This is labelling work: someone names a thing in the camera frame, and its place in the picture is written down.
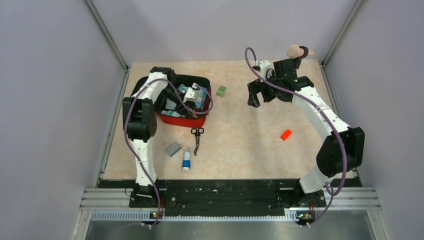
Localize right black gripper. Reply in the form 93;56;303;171
248;71;283;108

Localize black handled scissors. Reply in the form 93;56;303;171
190;127;204;156

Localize white blue spray bottle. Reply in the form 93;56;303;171
181;147;192;172

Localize white blue dressing pouch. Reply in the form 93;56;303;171
165;99;177;111

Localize clear white cap bottle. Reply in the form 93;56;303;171
161;110;186;118

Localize blue cotton swab bag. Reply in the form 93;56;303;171
177;83;207;109

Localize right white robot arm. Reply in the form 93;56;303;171
247;57;365;206

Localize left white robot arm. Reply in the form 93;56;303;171
122;66;211;207

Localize red black medicine kit bag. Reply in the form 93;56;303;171
122;67;213;132

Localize small green box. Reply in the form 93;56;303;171
216;85;227;97

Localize black microphone stand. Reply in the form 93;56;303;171
286;44;315;68

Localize grey blue pill blister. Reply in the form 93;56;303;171
165;141;182;157

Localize orange red block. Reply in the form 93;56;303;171
280;129;292;141

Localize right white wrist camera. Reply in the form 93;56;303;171
253;59;272;79

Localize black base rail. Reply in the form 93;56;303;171
129;179;326;217

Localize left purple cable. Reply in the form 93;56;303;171
123;78;214;228

